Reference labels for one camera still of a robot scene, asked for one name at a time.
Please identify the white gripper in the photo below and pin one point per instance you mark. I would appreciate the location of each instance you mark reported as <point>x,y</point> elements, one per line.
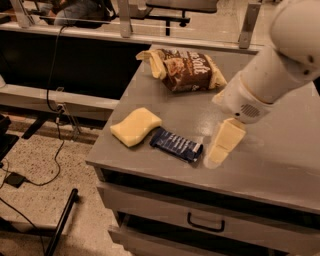
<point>240,98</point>

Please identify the blue rxbar blueberry wrapper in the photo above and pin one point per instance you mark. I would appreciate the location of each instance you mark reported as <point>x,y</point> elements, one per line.
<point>176,145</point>

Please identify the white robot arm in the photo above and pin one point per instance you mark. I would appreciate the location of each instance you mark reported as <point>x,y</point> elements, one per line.
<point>290,63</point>

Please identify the yellow sponge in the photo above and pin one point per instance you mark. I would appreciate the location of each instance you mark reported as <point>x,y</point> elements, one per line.
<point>134,128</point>

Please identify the brown chip bag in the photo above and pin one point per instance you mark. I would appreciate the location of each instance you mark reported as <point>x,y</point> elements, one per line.
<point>183,71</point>

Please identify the grey cabinet drawer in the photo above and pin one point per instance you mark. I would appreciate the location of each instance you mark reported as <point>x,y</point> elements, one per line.
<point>239,227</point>

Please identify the black chair leg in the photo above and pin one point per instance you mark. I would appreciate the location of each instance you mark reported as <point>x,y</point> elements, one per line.
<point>73,198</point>

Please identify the seated person in jeans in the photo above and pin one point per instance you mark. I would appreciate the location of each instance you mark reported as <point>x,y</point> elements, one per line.
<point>79,13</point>

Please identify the black power adapter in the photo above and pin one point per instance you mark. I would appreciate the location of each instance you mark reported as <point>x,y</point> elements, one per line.
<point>15,180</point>

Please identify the black drawer handle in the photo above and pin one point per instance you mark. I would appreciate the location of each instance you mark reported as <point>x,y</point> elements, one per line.
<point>210,225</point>

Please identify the metal railing post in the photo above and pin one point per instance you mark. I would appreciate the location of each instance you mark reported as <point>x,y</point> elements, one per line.
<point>23,18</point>
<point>124,16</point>
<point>248,25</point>

